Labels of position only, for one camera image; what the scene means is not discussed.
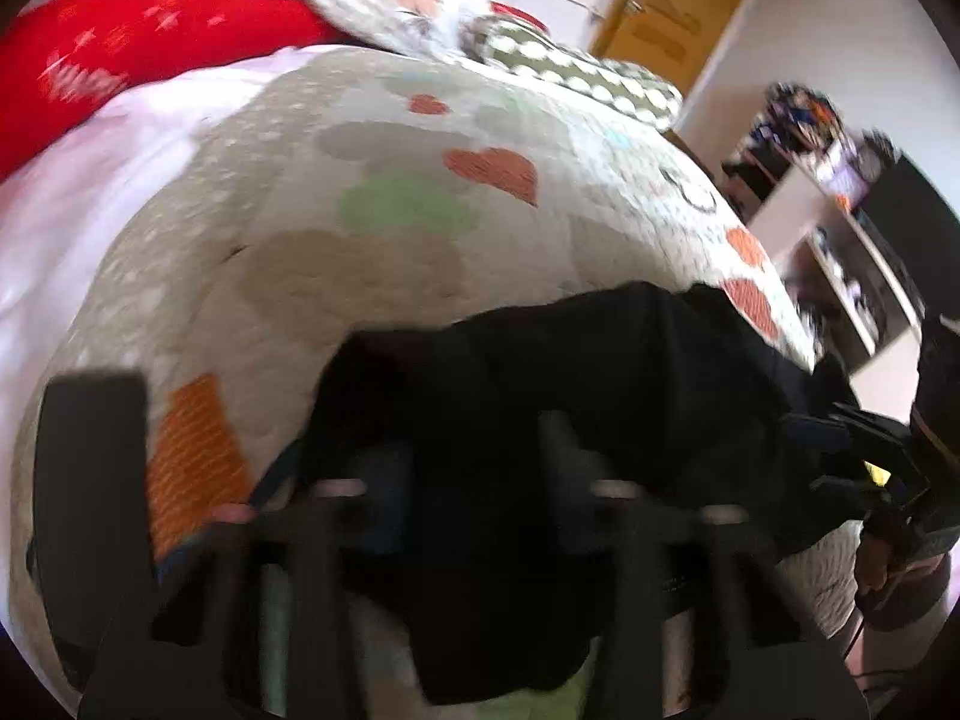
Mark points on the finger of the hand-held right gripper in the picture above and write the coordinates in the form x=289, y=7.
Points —
x=832, y=431
x=855, y=491

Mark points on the clothes rack with clothes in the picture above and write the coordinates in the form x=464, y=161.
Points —
x=780, y=135

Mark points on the wooden door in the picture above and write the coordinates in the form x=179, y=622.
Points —
x=675, y=7

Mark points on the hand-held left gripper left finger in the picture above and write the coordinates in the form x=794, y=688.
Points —
x=382, y=499

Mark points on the person's right hand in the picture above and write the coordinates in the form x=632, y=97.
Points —
x=874, y=562

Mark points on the black pants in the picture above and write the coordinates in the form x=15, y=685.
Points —
x=600, y=360

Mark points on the green patterned bolster pillow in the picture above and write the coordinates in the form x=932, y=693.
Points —
x=585, y=75

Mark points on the white bed sheet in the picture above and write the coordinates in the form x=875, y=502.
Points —
x=60, y=225

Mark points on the black television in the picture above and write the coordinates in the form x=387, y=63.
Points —
x=919, y=217

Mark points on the white television cabinet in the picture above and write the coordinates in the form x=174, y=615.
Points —
x=832, y=240

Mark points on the black phone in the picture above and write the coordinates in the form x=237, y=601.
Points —
x=90, y=480

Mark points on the heart patterned quilt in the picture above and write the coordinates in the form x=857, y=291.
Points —
x=337, y=277

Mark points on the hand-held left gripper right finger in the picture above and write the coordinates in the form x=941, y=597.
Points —
x=561, y=461

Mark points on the person's right forearm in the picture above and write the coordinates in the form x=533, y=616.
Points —
x=919, y=592

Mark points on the red pillow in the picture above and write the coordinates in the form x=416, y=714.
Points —
x=150, y=37

